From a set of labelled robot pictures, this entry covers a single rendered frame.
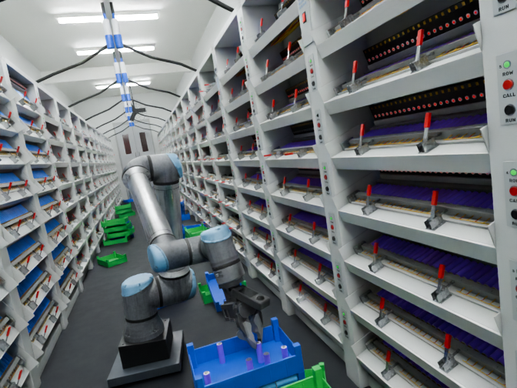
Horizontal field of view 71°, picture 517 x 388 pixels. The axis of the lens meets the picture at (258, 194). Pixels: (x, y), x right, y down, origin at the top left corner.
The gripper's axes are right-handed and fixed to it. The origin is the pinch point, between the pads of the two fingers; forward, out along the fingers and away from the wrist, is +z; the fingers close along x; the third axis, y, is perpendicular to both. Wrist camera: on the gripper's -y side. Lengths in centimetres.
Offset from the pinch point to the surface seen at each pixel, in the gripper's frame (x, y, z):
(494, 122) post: -10, -74, -38
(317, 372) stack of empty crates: 4.0, -23.1, 5.4
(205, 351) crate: 8.4, 16.0, -1.4
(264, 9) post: -86, 13, -133
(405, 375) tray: -35, -22, 29
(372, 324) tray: -34.1, -17.6, 11.2
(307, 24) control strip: -42, -30, -91
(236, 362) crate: 3.9, 8.3, 4.3
